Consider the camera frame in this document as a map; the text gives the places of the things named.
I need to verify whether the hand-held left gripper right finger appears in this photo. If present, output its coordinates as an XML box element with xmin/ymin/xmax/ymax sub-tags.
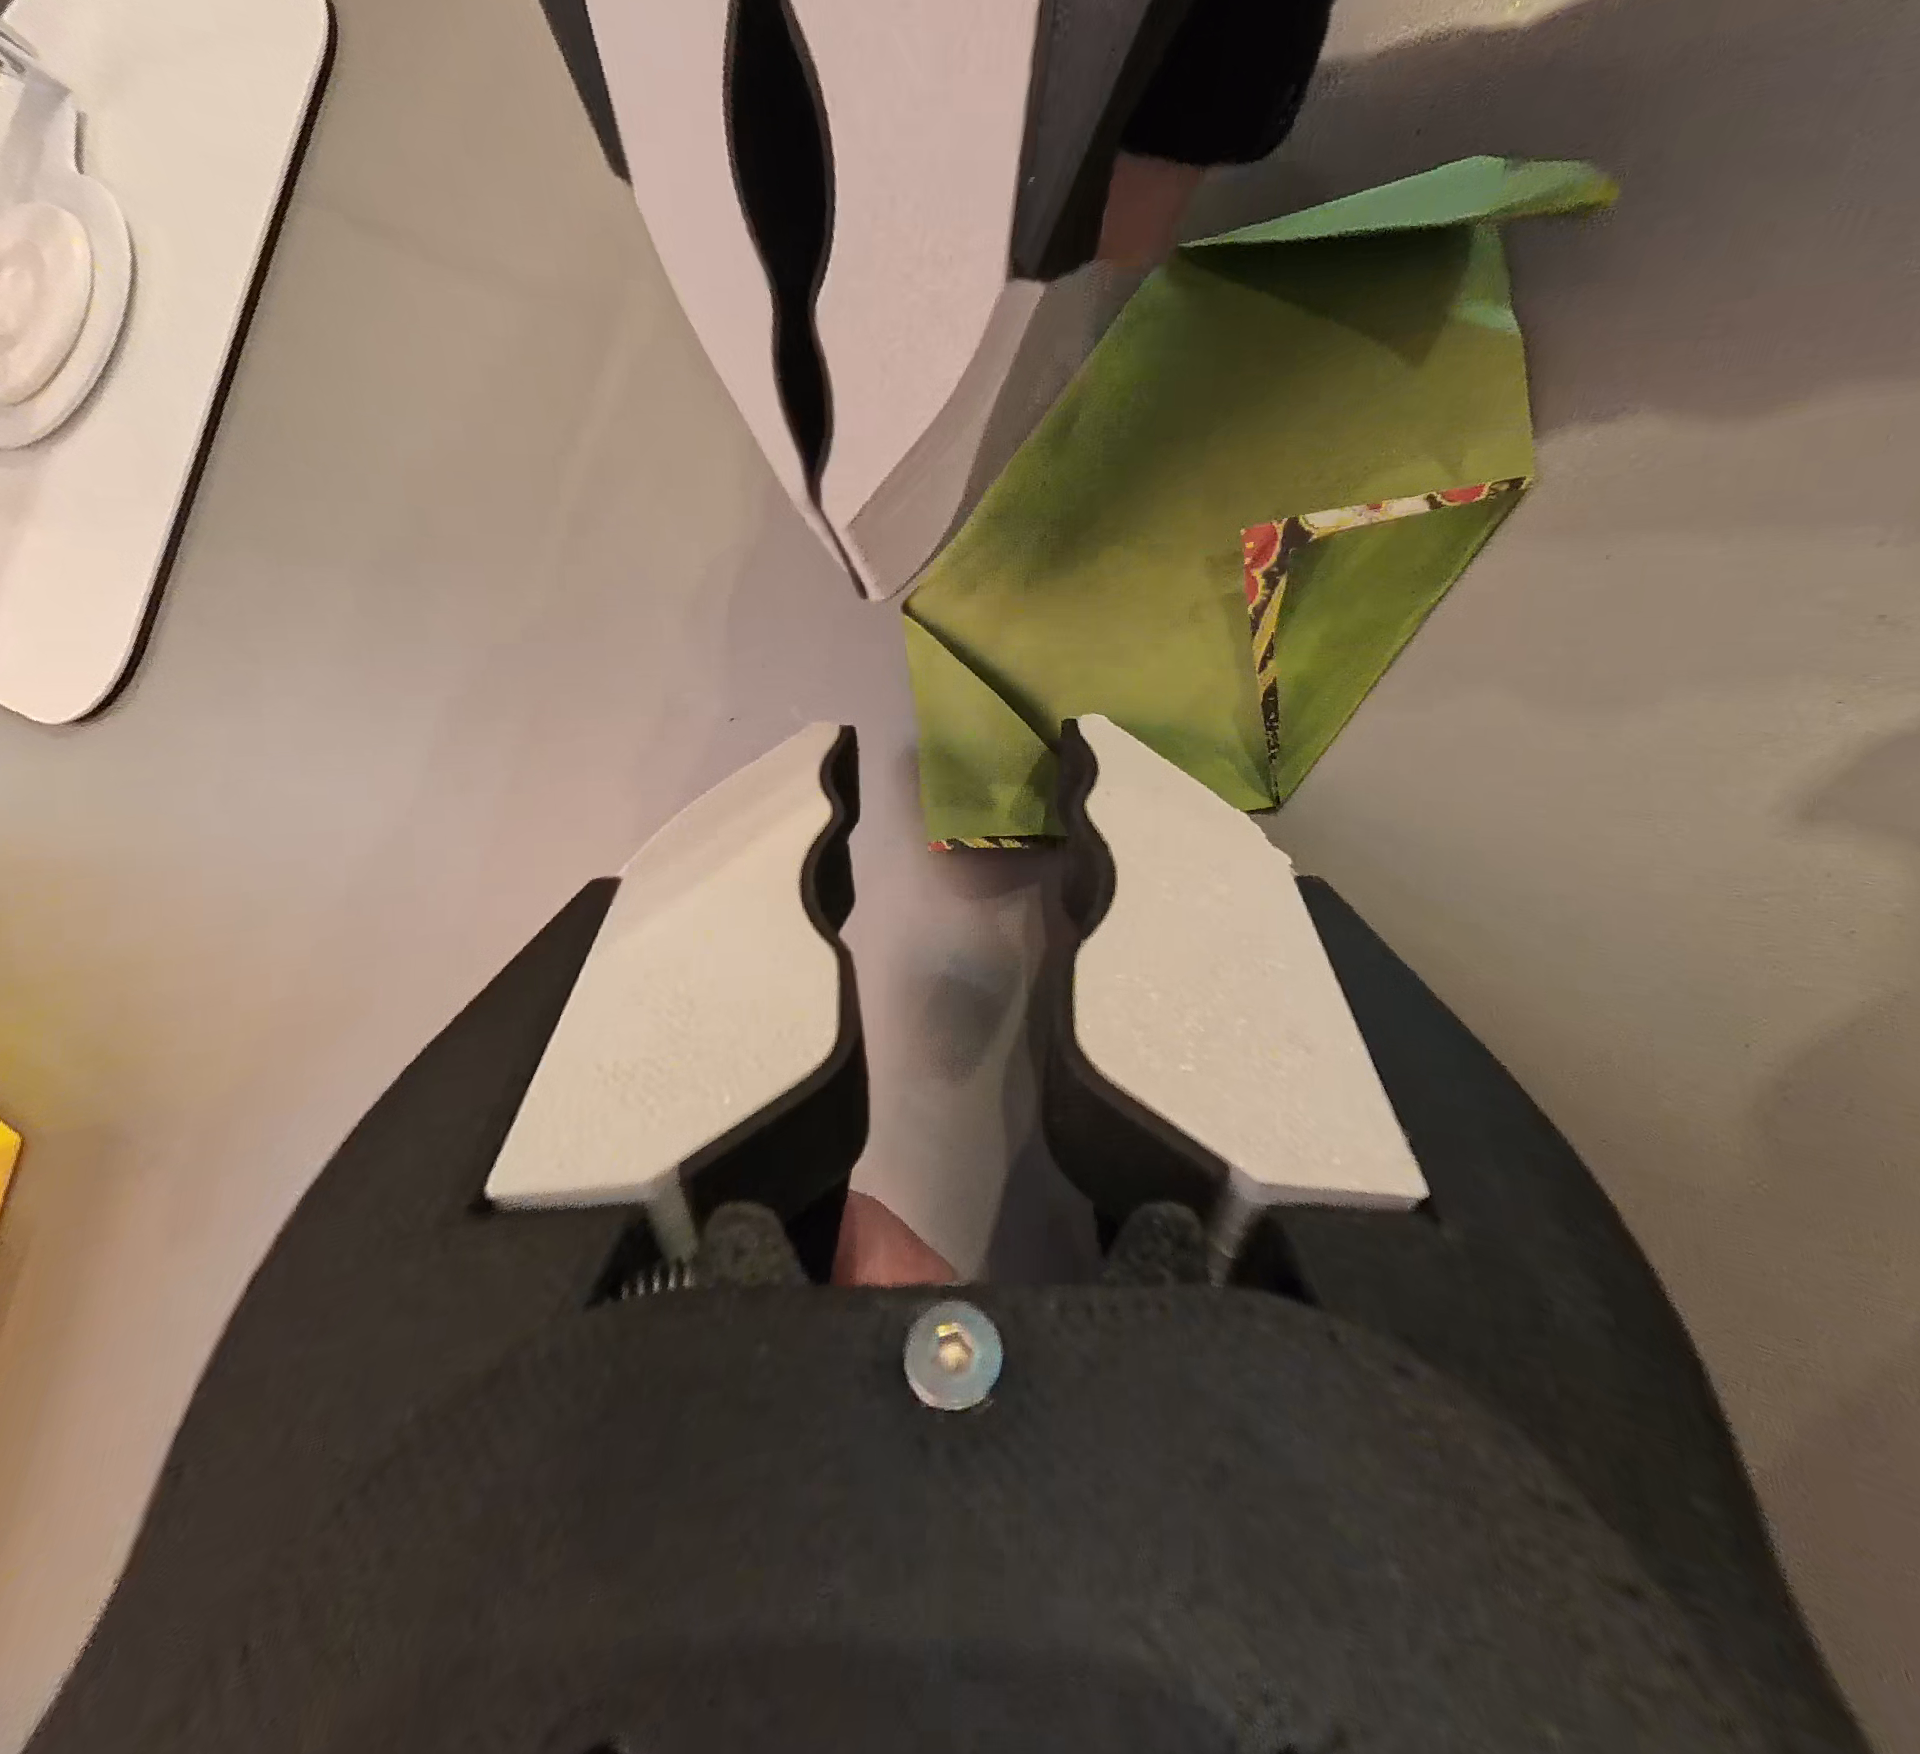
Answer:
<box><xmin>1046</xmin><ymin>713</ymin><xmax>1434</xmax><ymax>1282</ymax></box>

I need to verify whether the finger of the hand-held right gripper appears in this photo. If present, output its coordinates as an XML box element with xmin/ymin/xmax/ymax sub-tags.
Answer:
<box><xmin>749</xmin><ymin>0</ymin><xmax>1077</xmax><ymax>605</ymax></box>
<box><xmin>532</xmin><ymin>0</ymin><xmax>875</xmax><ymax>605</ymax></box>

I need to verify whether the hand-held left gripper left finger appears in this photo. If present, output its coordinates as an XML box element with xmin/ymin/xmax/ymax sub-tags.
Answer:
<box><xmin>481</xmin><ymin>719</ymin><xmax>875</xmax><ymax>1259</ymax></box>

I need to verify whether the green origami paper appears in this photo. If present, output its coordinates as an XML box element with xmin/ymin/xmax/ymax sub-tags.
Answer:
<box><xmin>899</xmin><ymin>155</ymin><xmax>1626</xmax><ymax>857</ymax></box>

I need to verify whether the person's right hand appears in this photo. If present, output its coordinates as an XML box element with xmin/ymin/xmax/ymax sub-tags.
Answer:
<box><xmin>1101</xmin><ymin>0</ymin><xmax>1369</xmax><ymax>274</ymax></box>

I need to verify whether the white lamp stand base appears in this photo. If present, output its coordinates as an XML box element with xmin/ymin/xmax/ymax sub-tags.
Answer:
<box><xmin>0</xmin><ymin>0</ymin><xmax>336</xmax><ymax>727</ymax></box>

